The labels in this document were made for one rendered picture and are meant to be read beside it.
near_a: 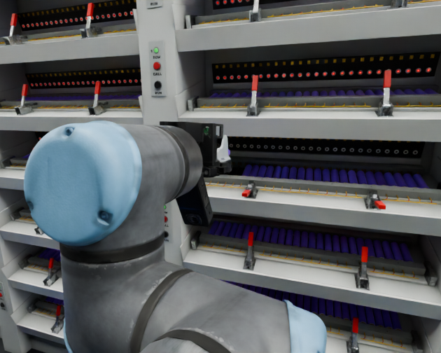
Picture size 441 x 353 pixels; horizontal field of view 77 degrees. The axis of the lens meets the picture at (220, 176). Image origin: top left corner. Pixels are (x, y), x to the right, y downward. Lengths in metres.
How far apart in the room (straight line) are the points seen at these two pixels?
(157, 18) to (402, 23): 0.50
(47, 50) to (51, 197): 0.73
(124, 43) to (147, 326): 0.67
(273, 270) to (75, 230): 0.59
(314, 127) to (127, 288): 0.50
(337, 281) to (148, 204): 0.59
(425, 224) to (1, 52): 1.16
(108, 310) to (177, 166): 0.13
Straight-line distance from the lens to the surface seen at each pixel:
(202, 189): 0.41
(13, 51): 1.03
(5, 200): 1.24
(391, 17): 0.66
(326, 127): 0.63
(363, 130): 0.64
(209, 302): 0.21
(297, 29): 0.65
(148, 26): 0.75
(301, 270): 0.76
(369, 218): 0.68
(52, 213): 0.24
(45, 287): 1.19
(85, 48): 0.85
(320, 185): 0.69
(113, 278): 0.25
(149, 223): 0.24
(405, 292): 0.78
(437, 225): 0.71
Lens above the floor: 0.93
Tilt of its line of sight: 13 degrees down
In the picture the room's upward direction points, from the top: straight up
